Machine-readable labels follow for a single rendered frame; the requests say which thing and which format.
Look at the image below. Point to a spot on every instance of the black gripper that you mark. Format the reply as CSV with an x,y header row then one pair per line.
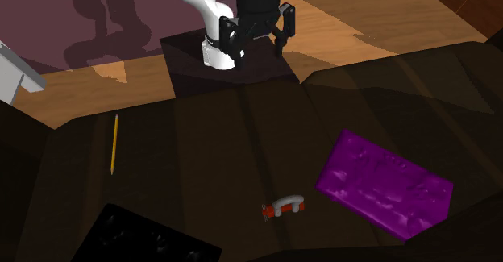
x,y
257,7

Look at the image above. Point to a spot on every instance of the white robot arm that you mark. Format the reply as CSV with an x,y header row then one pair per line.
x,y
210,5

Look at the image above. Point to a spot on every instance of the dark robot stand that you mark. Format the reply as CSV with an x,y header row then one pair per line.
x,y
188,66

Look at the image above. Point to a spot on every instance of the grey shackle with red pin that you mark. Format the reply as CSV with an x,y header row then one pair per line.
x,y
283,207

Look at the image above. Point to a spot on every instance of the yellow pencil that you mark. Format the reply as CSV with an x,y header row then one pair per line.
x,y
114,143

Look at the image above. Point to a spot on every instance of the purple flat box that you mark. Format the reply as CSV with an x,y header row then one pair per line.
x,y
387,186

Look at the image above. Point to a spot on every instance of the black flat box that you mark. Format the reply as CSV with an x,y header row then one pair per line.
x,y
137,237

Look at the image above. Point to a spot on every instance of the white grey table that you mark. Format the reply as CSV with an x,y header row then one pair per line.
x,y
15,74

